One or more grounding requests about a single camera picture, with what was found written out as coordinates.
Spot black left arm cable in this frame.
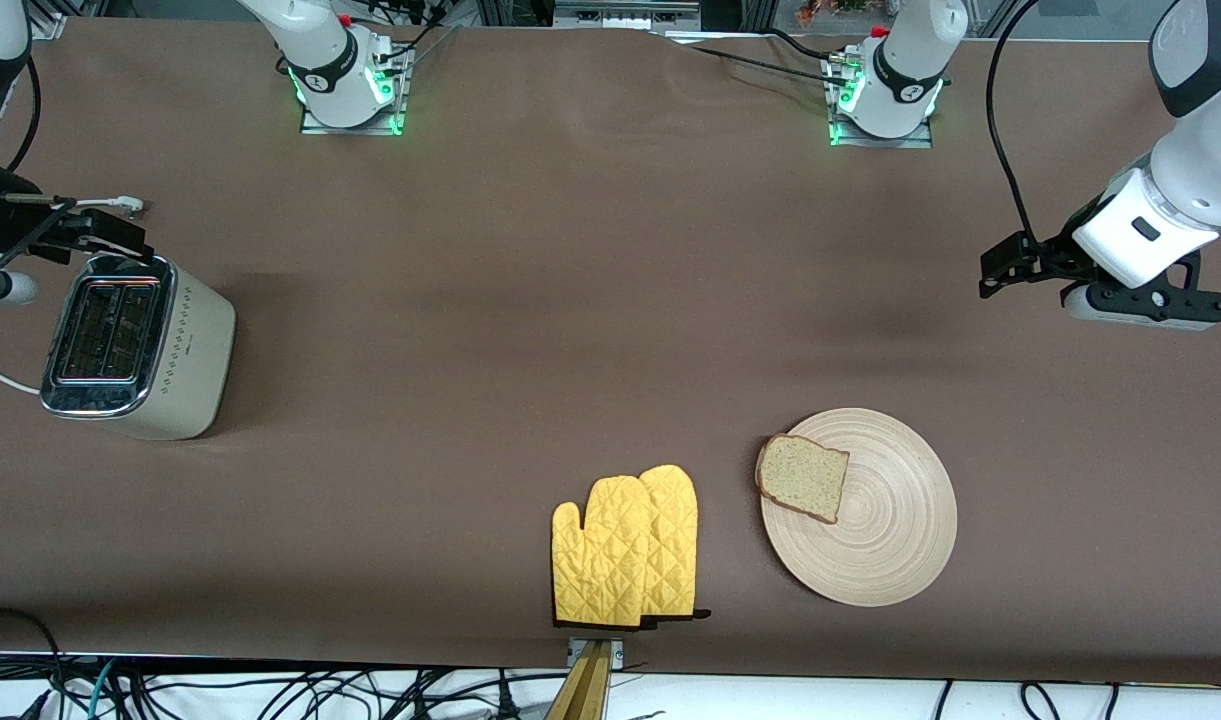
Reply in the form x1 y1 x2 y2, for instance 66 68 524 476
986 0 1043 251

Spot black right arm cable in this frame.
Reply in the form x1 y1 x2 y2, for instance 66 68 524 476
0 55 76 293

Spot brown bread slice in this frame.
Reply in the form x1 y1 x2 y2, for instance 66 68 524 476
755 432 852 526

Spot teal floor cable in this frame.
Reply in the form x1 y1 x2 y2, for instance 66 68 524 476
85 658 121 720

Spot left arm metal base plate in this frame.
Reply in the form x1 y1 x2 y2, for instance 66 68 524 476
827 52 937 150

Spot short black table cable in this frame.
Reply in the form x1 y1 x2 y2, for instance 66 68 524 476
765 27 843 64

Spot white toaster power cord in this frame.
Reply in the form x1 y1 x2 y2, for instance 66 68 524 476
0 195 148 396

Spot tangled black floor cables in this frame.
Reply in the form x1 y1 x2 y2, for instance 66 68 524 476
110 665 573 720

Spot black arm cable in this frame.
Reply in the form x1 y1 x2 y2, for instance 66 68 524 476
0 55 76 293
986 0 1043 251

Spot black base cables bundle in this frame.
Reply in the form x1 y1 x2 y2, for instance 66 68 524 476
365 0 463 67

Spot brown table cover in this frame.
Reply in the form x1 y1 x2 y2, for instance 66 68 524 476
0 15 1221 687

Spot gold aluminium beam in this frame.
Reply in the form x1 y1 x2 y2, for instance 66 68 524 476
544 640 612 720

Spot aluminium frame rail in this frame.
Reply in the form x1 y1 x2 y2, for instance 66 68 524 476
552 0 702 32

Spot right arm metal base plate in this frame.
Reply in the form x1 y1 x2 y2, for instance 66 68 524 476
299 45 412 137

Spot cream chrome two-slot toaster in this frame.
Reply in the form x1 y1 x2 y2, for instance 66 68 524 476
40 253 238 442

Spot grey metal beam bracket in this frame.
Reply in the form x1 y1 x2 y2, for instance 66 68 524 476
566 637 625 670

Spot looping black floor cable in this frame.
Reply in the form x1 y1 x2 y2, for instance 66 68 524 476
0 606 68 703

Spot orange foliage decoration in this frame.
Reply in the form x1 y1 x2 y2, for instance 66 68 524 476
794 0 897 28

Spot yellow quilted oven mitt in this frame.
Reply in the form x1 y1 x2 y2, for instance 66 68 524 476
551 475 663 630
637 463 714 624

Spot round wooden plate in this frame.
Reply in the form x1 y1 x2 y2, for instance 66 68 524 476
759 407 959 609

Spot long black table cable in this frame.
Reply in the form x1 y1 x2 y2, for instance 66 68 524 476
684 42 857 91

